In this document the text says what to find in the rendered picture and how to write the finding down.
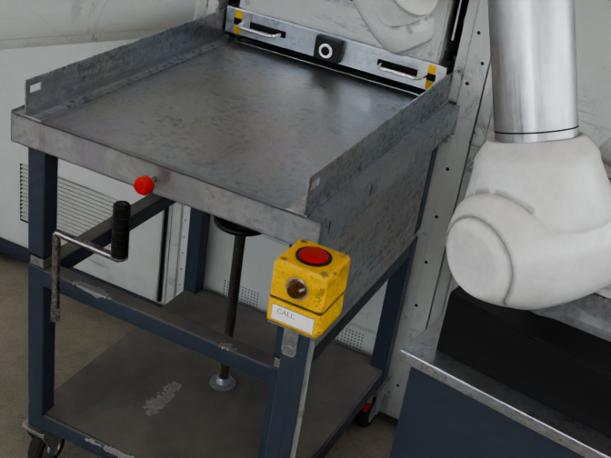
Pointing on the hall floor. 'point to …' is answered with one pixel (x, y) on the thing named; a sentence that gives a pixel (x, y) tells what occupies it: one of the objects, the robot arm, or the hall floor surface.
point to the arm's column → (462, 427)
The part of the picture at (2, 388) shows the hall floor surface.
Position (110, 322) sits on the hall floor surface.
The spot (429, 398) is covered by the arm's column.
